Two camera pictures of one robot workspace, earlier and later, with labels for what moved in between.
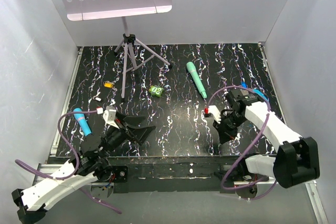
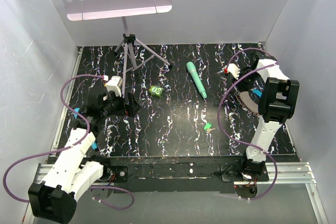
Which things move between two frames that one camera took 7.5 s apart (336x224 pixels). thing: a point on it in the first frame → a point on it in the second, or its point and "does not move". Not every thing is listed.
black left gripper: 139,135 → 129,108
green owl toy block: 156,91 does not move
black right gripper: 224,134 → 243,87
